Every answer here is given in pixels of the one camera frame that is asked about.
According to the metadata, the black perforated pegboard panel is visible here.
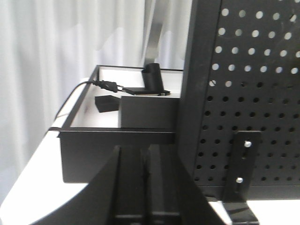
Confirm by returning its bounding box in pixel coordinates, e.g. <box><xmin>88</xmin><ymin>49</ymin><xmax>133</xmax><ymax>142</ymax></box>
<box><xmin>177</xmin><ymin>0</ymin><xmax>300</xmax><ymax>199</ymax></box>

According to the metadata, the small black wedge block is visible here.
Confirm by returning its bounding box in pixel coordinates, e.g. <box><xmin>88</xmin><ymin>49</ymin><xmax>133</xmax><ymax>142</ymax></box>
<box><xmin>95</xmin><ymin>95</ymin><xmax>120</xmax><ymax>113</ymax></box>

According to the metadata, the black cylindrical device on base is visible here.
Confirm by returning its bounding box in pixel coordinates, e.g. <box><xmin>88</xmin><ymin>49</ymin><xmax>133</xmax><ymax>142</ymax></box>
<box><xmin>122</xmin><ymin>63</ymin><xmax>170</xmax><ymax>96</ymax></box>

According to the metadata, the left black table clamp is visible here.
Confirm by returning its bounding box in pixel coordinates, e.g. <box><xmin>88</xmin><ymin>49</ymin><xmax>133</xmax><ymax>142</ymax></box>
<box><xmin>222</xmin><ymin>131</ymin><xmax>261</xmax><ymax>225</ymax></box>

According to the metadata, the white standing desk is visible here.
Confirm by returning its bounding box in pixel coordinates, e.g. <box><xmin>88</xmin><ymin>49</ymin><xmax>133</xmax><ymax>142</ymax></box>
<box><xmin>0</xmin><ymin>77</ymin><xmax>300</xmax><ymax>225</ymax></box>

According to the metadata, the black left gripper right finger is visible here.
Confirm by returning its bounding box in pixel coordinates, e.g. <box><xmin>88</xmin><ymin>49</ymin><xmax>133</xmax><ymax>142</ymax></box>
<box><xmin>145</xmin><ymin>145</ymin><xmax>224</xmax><ymax>225</ymax></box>

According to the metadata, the black power cable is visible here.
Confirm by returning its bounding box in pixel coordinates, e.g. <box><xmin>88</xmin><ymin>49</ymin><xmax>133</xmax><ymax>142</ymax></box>
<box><xmin>56</xmin><ymin>79</ymin><xmax>124</xmax><ymax>122</ymax></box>

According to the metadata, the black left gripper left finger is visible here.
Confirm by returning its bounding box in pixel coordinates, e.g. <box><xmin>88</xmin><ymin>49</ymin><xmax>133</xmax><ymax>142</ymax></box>
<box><xmin>34</xmin><ymin>146</ymin><xmax>147</xmax><ymax>225</ymax></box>

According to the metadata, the black open tray box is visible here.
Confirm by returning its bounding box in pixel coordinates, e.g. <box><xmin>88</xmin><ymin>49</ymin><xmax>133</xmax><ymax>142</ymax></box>
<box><xmin>58</xmin><ymin>65</ymin><xmax>182</xmax><ymax>183</ymax></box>

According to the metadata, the black power adapter block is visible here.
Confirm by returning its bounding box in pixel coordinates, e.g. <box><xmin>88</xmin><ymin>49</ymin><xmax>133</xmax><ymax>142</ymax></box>
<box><xmin>119</xmin><ymin>96</ymin><xmax>179</xmax><ymax>129</ymax></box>

